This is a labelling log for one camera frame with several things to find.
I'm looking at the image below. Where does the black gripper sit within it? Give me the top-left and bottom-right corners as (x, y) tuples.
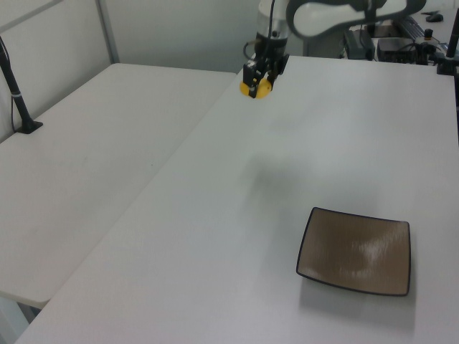
(242, 32), (291, 99)

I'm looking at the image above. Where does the yellow lemon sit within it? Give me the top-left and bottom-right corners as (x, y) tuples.
(238, 77), (274, 100)

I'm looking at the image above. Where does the brown square ceramic plate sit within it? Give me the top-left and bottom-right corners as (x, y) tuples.
(295, 206), (411, 297)

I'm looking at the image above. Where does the black control box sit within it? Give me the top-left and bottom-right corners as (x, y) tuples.
(376, 37), (420, 64)

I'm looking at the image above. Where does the black computer keyboard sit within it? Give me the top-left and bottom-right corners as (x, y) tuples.
(394, 15), (426, 38)

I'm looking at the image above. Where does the black clamp pole stand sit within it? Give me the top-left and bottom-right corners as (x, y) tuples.
(435, 24), (459, 76)

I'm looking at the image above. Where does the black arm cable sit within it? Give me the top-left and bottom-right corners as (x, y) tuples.
(243, 0), (278, 61)

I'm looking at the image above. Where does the black camera pole with base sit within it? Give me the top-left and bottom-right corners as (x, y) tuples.
(0, 35), (44, 135)

